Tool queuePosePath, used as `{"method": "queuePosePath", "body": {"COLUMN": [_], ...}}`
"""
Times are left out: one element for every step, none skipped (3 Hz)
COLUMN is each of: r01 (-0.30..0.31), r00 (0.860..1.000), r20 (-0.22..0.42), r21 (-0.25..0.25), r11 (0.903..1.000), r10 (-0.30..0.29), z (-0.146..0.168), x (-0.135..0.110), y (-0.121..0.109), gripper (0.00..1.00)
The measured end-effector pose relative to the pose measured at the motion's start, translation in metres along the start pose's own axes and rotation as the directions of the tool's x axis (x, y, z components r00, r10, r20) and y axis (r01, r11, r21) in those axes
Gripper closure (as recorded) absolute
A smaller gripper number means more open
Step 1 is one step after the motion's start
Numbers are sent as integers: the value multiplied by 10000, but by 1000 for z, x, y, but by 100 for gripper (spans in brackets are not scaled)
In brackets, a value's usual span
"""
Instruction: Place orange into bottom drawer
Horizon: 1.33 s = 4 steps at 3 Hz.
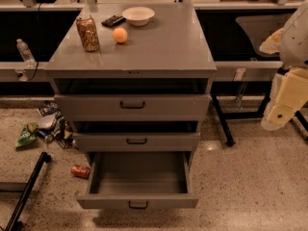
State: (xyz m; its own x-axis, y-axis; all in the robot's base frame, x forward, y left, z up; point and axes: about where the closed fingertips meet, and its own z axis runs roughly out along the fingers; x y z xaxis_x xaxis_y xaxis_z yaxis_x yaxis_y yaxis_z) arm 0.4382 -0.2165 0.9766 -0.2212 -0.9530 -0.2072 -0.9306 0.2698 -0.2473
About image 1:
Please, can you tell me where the pile of floor trash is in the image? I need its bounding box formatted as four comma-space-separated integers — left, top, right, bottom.
37, 100, 75, 149

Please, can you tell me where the grey open bottom drawer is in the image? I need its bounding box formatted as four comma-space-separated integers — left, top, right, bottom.
77, 151, 198, 209

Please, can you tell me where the black stand leg left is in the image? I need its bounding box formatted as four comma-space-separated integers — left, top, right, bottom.
1, 152, 51, 231

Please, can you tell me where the dark snack bar packet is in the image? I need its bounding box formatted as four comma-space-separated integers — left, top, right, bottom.
101, 14, 125, 28

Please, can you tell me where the crushed orange can on floor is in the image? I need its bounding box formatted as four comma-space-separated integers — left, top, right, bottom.
70, 165, 90, 179

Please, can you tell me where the grey metal drawer cabinet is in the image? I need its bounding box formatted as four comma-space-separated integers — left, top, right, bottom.
43, 2, 218, 156

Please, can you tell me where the grey middle drawer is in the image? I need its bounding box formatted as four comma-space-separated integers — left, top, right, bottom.
74, 133, 200, 152

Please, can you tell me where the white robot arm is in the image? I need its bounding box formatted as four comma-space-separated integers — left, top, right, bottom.
259, 0, 308, 131

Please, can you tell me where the orange fruit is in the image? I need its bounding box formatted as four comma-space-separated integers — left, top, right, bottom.
112, 28, 128, 43

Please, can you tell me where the grey top drawer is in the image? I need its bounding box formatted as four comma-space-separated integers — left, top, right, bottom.
55, 94, 209, 121

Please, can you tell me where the black table stand right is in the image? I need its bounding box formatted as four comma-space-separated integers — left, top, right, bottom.
211, 91, 308, 147

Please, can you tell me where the white bowl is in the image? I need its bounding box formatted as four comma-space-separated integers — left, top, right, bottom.
122, 7, 155, 26

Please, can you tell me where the green chip bag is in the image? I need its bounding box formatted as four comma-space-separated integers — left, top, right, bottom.
16, 122, 39, 148

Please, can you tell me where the clear plastic water bottle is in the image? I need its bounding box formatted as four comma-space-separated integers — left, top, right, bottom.
16, 38, 36, 67

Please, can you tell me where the dark chair seat panel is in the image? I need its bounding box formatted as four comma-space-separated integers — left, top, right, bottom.
236, 13, 292, 59

